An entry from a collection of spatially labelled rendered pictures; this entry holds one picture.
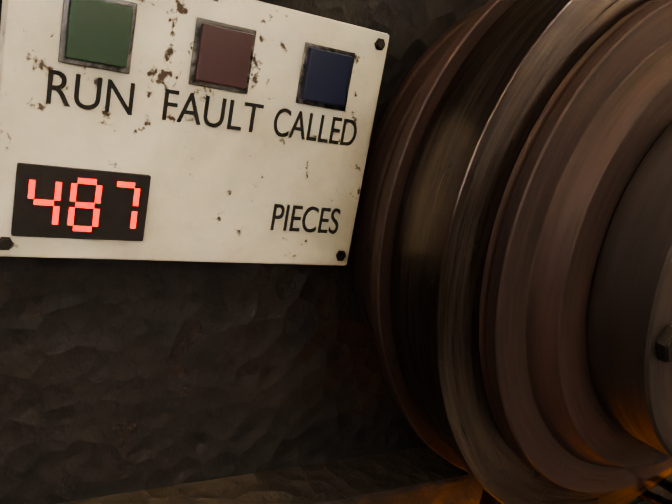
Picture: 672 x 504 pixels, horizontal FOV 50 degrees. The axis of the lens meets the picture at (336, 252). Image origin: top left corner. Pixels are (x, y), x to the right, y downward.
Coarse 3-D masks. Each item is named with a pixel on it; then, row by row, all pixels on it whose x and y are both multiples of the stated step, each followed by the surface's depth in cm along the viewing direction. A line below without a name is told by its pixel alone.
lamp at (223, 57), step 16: (208, 32) 45; (224, 32) 46; (240, 32) 47; (208, 48) 46; (224, 48) 46; (240, 48) 47; (208, 64) 46; (224, 64) 47; (240, 64) 47; (208, 80) 46; (224, 80) 47; (240, 80) 47
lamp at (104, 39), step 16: (80, 0) 41; (96, 0) 41; (80, 16) 41; (96, 16) 42; (112, 16) 42; (128, 16) 43; (80, 32) 41; (96, 32) 42; (112, 32) 42; (128, 32) 43; (80, 48) 42; (96, 48) 42; (112, 48) 43; (128, 48) 43; (112, 64) 43
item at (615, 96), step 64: (576, 64) 45; (640, 64) 46; (576, 128) 45; (640, 128) 45; (512, 192) 45; (576, 192) 45; (512, 256) 45; (576, 256) 45; (512, 320) 46; (576, 320) 47; (512, 384) 48; (576, 384) 49; (512, 448) 53; (576, 448) 53; (640, 448) 55
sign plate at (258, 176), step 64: (64, 0) 41; (128, 0) 43; (192, 0) 45; (256, 0) 47; (0, 64) 41; (64, 64) 42; (128, 64) 44; (192, 64) 46; (256, 64) 48; (0, 128) 41; (64, 128) 43; (128, 128) 45; (192, 128) 47; (256, 128) 50; (320, 128) 52; (0, 192) 42; (64, 192) 44; (128, 192) 46; (192, 192) 48; (256, 192) 51; (320, 192) 54; (64, 256) 45; (128, 256) 47; (192, 256) 50; (256, 256) 52; (320, 256) 55
